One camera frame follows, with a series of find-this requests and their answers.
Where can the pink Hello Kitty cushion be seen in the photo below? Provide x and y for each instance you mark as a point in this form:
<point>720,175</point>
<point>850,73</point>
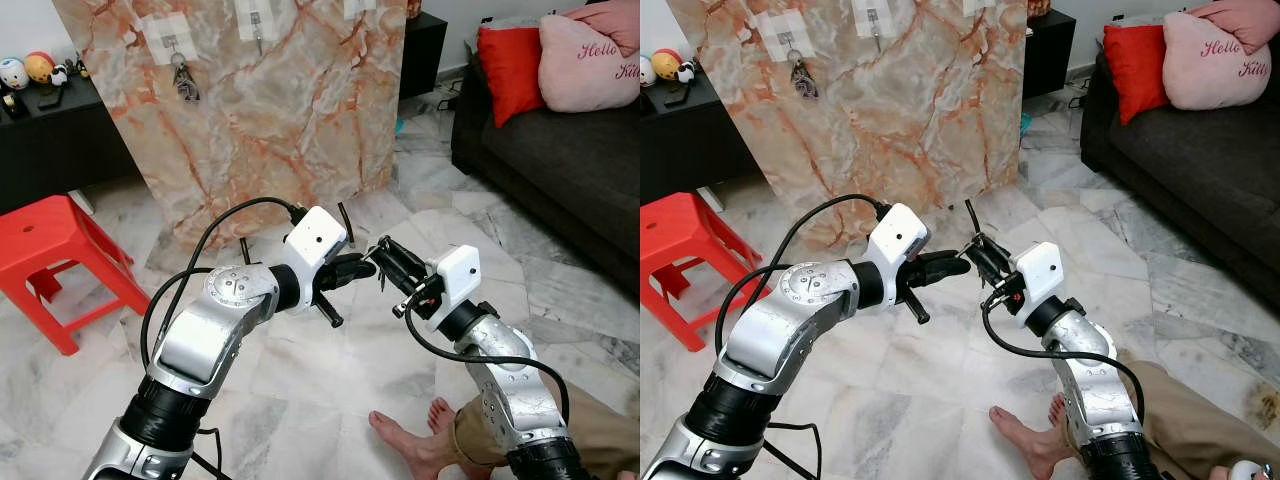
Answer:
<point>590,75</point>
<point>1215,72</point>

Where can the red patterned jar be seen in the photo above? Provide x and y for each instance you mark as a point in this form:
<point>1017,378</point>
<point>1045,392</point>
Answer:
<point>413,8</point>
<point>1038,7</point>

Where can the dark fabric sofa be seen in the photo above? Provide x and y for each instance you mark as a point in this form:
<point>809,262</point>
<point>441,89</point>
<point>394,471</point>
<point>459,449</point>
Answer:
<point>1200,180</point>
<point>560,170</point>

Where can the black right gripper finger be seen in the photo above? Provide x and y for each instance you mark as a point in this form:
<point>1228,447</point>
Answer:
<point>985,268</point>
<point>397,272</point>
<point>410,256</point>
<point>998,256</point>

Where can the orange round toy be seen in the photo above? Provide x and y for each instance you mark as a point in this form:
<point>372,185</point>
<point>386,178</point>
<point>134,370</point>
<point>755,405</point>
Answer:
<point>667,65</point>
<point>40,68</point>

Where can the red plastic stool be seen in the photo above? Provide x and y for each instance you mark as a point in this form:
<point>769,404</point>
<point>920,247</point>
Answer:
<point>40,235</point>
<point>680,230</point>

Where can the small black flat object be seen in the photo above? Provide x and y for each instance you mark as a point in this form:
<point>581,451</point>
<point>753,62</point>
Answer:
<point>675,99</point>
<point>52,98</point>

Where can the black board stand leg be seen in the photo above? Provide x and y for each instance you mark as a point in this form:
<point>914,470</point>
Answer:
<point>969,215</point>
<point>344,218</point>
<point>244,250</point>

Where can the bunch of keys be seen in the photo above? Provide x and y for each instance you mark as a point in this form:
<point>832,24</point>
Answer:
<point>805,82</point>
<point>186,85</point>

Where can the person's bare foot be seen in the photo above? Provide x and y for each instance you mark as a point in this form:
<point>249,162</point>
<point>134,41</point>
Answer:
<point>1056,408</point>
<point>410,450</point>
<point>1030,445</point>
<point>443,415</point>

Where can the plain pink cushion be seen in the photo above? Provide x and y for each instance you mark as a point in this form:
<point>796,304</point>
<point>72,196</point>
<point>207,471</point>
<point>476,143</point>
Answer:
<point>610,22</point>
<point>1245,20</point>

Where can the marble pattern board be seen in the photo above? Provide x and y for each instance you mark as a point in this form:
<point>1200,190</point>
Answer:
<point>900,130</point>
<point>280,130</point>

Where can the red cushion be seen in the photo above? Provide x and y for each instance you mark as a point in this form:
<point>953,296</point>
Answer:
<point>1135,72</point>
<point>510,75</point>

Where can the small panda toy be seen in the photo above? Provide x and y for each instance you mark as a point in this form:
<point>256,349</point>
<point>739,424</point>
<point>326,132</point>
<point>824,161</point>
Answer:
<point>686,72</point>
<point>60,74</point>

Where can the white round toy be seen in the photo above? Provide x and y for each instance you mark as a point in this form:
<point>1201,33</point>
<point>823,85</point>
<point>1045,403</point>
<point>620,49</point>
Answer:
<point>646,70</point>
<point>12,74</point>

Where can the white cabinet leg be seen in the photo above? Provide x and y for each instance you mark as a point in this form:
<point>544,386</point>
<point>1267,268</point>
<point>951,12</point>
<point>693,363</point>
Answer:
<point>84,202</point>
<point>708,198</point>

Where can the black low cabinet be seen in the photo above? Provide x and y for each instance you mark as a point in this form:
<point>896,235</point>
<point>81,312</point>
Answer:
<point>60,150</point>
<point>690,150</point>

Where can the person's khaki trouser leg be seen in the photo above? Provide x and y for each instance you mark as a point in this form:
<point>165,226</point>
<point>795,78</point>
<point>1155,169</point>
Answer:
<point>600,430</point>
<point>1200,420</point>

